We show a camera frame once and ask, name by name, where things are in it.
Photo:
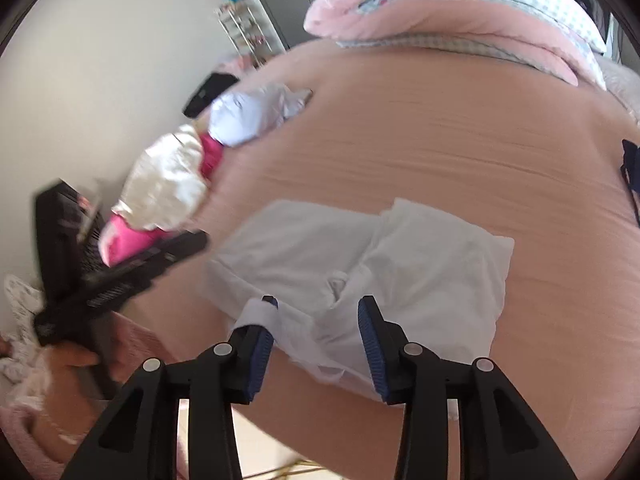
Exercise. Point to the white garment with dark cuff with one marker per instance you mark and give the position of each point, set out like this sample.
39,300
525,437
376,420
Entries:
240,115

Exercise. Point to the white shirt with navy trim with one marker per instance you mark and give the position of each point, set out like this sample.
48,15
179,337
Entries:
375,270

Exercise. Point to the white pillow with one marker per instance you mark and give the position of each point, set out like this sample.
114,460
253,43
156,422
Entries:
620,82

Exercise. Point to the cream white garment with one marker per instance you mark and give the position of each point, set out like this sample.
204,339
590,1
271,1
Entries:
165,185

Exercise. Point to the black bag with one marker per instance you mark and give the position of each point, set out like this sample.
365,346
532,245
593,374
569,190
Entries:
207,92

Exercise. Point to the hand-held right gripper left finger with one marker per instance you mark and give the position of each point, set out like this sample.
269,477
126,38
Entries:
260,365

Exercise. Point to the person's left hand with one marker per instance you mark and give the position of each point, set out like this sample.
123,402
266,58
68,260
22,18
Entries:
75,357

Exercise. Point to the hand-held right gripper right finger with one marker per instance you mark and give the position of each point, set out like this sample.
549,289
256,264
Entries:
375,355

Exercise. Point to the folded pink checked quilt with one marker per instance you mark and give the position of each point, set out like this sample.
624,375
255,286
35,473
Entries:
450,10

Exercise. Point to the bed with pink sheet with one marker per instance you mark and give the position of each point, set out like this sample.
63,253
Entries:
425,160

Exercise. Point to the folded navy striped garment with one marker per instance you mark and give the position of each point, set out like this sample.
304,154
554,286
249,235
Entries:
631,175

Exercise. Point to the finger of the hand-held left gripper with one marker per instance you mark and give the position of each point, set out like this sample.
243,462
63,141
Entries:
175,252

